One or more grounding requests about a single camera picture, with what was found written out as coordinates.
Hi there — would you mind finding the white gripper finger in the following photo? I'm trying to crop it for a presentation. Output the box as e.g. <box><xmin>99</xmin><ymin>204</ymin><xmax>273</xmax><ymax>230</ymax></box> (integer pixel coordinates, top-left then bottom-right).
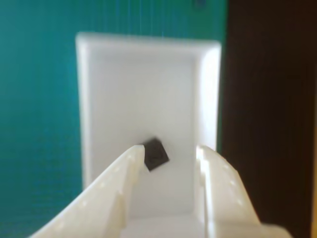
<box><xmin>29</xmin><ymin>144</ymin><xmax>146</xmax><ymax>238</ymax></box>
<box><xmin>196</xmin><ymin>144</ymin><xmax>292</xmax><ymax>238</ymax></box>

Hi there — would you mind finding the black cube with letters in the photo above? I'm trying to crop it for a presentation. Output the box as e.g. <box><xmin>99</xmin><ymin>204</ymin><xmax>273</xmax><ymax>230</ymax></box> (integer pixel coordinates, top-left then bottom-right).
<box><xmin>142</xmin><ymin>135</ymin><xmax>171</xmax><ymax>172</ymax></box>

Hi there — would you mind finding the white plastic bin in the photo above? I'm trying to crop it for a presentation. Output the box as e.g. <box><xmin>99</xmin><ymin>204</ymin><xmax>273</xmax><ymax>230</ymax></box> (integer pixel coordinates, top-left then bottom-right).
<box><xmin>75</xmin><ymin>31</ymin><xmax>222</xmax><ymax>238</ymax></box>

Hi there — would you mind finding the green grid cutting mat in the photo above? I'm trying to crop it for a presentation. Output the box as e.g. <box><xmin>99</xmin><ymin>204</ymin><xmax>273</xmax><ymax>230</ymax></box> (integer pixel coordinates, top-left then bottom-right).
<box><xmin>0</xmin><ymin>0</ymin><xmax>229</xmax><ymax>238</ymax></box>

